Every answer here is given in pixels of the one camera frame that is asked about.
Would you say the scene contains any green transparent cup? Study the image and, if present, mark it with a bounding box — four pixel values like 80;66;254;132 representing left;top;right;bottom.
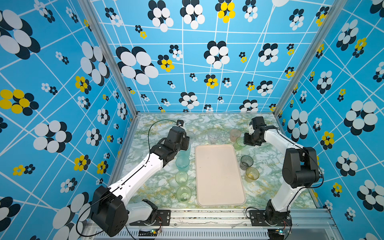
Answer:
234;137;246;151

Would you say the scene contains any grey smoky cup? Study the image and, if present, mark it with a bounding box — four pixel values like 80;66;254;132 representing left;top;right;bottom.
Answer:
240;155;254;171

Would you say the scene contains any amber yellow cup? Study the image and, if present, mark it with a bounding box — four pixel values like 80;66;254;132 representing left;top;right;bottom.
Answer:
245;167;260;183

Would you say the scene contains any light green textured cup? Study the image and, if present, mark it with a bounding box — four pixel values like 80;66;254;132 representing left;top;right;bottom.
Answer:
176;186;192;203
175;171;189;186

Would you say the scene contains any light green textured cup front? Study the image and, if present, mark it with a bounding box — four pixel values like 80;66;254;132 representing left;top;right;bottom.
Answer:
176;186;192;203

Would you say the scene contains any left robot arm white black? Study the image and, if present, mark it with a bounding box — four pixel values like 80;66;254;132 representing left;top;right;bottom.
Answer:
90;123;190;237

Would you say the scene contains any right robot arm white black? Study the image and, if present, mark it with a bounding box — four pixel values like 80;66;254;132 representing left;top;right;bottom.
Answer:
244;117;320;225

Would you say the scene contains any pink rectangular tray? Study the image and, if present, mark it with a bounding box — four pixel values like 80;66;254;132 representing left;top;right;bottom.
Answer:
195;145;246;207

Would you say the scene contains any frosted clear textured cup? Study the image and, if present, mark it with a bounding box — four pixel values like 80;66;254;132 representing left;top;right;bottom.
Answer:
186;131;196;142

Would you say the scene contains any tall teal cup rear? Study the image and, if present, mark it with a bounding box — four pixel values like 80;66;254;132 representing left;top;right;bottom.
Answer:
178;144;191;158

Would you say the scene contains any tall teal cup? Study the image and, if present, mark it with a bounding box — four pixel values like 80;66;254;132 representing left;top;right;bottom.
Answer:
176;156;190;172
178;144;191;158

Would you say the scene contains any pink textured cup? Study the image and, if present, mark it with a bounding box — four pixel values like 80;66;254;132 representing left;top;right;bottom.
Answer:
230;129;242;143

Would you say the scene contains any tall teal cup front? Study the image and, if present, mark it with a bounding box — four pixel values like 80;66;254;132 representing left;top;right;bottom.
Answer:
176;156;190;172

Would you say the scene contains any clear faceted glass left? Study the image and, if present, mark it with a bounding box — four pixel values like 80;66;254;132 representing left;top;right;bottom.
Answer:
196;132;208;145

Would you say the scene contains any small clear glass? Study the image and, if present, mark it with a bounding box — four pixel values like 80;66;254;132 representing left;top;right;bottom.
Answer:
220;132;230;144

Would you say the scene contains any large clear glass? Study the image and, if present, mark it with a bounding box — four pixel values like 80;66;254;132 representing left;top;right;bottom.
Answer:
208;129;221;145

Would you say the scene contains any left green circuit board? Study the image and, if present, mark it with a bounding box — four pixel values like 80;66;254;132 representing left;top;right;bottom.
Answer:
138;229;161;237

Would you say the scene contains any green circuit board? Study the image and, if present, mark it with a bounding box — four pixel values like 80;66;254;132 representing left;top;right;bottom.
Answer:
138;229;161;237
268;229;285;240

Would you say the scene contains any right green circuit board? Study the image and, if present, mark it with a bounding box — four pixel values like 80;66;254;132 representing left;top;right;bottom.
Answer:
268;229;285;240

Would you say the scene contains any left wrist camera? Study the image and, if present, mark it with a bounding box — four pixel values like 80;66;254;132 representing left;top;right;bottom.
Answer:
176;120;185;128

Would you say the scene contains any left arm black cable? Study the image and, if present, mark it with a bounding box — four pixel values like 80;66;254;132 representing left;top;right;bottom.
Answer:
147;119;178;155

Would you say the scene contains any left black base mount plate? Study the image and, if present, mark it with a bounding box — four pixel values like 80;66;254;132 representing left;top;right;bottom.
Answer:
129;210;171;227

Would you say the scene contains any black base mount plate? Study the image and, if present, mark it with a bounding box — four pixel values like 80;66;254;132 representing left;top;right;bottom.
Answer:
129;210;171;227
248;210;292;227

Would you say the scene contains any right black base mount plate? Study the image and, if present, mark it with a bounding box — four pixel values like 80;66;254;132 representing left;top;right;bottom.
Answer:
248;210;292;227

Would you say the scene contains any aluminium front rail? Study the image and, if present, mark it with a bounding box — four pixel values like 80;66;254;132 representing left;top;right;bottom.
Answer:
79;207;343;240

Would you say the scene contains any right aluminium corner post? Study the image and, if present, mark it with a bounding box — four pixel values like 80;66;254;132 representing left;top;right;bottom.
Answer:
274;0;347;119

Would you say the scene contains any aluminium corner post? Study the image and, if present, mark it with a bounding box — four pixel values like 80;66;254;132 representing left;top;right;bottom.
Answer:
77;0;139;118
274;0;347;119

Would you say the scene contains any left aluminium corner post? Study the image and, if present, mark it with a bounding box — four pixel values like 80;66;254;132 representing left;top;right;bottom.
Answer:
77;0;139;118

